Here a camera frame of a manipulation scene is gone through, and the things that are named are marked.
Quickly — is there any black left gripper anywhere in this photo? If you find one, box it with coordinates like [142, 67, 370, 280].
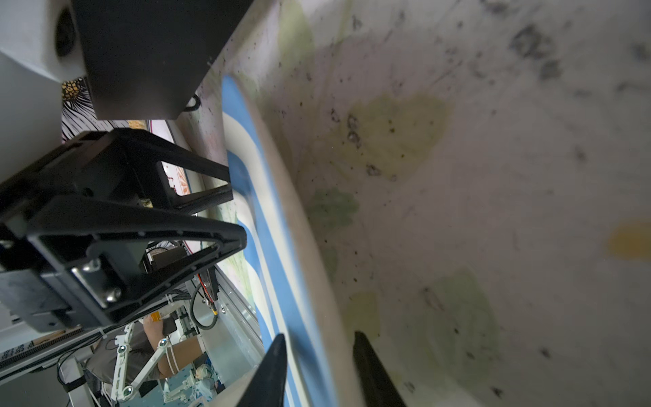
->
[1, 129, 247, 332]

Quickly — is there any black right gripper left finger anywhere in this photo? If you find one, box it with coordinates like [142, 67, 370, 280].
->
[237, 333, 288, 407]

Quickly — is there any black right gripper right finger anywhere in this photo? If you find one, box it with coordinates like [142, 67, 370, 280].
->
[353, 331, 406, 407]

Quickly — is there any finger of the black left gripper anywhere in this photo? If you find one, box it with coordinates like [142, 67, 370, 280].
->
[116, 128, 233, 214]

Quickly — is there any blue white striped plate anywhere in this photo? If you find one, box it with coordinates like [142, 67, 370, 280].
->
[220, 76, 364, 406]

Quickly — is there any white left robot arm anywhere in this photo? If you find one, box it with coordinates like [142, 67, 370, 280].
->
[1, 1, 250, 332]

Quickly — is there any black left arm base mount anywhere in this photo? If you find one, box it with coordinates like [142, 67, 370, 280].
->
[145, 241, 219, 331]

